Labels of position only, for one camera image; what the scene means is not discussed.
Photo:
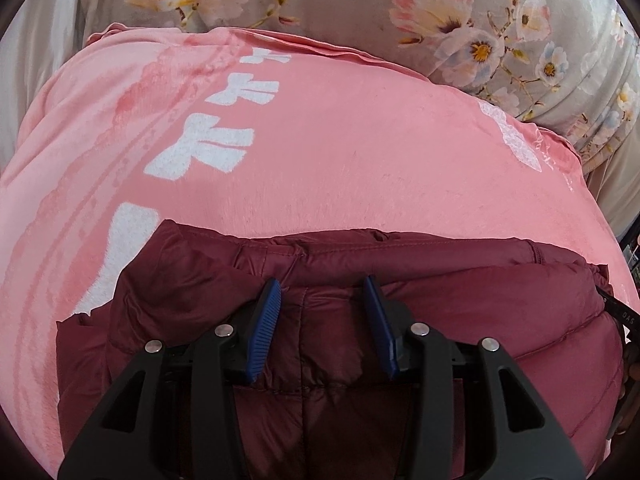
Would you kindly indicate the beige curtain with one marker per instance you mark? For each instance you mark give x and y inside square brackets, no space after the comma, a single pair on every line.
[620,185]

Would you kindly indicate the maroon puffer jacket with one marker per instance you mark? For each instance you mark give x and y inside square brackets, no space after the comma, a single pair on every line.
[450,300]

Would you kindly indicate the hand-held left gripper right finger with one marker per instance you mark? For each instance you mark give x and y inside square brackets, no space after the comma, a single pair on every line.
[385,330]

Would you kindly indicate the grey floral cloth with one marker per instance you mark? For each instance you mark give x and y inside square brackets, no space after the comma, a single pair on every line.
[350,0]

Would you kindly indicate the dark hanging clothes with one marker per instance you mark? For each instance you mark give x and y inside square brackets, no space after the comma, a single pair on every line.
[632,257]

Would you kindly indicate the pink printed blanket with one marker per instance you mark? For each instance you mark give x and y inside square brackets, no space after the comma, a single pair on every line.
[350,160]

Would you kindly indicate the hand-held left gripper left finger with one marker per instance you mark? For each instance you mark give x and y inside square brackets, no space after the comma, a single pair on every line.
[262,335]

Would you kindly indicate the white satin curtain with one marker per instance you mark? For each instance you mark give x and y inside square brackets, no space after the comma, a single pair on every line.
[35,85]

